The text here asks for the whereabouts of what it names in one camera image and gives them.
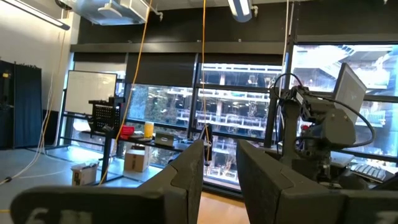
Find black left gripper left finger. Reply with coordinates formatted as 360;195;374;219
9;139;205;224

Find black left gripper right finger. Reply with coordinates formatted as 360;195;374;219
235;139;398;224

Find open white cardboard box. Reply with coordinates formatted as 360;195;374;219
70;161;100;187

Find black desk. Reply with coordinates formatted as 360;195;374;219
81;129;195;184

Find red box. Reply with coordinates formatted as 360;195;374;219
120;124;136;137

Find silver box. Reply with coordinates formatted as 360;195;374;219
154;131;175;147

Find yellow container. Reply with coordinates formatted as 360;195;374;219
143;121;155;139

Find black perforated rack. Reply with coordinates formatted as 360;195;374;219
88;96;126;135

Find computer keyboard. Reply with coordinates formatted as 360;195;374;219
350;162;396;184

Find white whiteboard on stand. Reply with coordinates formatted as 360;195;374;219
57;70;118;147

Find grey computer monitor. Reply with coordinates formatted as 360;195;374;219
331;62;368;125

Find blue curtain partition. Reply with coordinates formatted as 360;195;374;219
0;59;44;149

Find hanging tube lamp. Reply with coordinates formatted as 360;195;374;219
226;0;259;23

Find long ceiling light strip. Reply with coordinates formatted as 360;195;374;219
0;0;71;31

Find black post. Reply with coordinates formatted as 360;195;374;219
263;87;280;149

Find white hanging cable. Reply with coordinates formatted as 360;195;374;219
0;30;68;186

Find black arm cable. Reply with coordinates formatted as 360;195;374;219
272;73;376;149

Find yellow hanging cable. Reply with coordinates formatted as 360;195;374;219
98;0;153;187
201;0;210;166

